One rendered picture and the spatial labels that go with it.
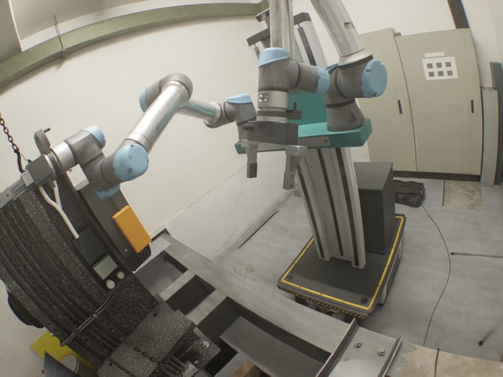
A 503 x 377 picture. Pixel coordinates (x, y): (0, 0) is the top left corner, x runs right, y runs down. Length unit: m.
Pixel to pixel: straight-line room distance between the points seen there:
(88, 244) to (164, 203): 1.38
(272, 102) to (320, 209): 0.99
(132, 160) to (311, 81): 0.45
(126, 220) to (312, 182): 0.97
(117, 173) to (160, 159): 1.68
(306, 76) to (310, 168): 0.78
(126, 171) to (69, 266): 0.51
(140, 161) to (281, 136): 0.31
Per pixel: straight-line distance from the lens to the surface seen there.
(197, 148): 2.36
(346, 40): 0.72
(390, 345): 0.94
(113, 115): 2.13
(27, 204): 0.88
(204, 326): 1.27
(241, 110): 1.11
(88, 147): 0.63
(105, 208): 0.84
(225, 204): 2.50
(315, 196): 1.37
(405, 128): 2.75
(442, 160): 2.85
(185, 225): 2.29
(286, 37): 0.74
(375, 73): 0.73
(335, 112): 0.84
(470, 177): 3.07
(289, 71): 0.56
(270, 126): 0.54
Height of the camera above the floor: 1.54
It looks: 23 degrees down
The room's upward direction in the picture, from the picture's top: 22 degrees counter-clockwise
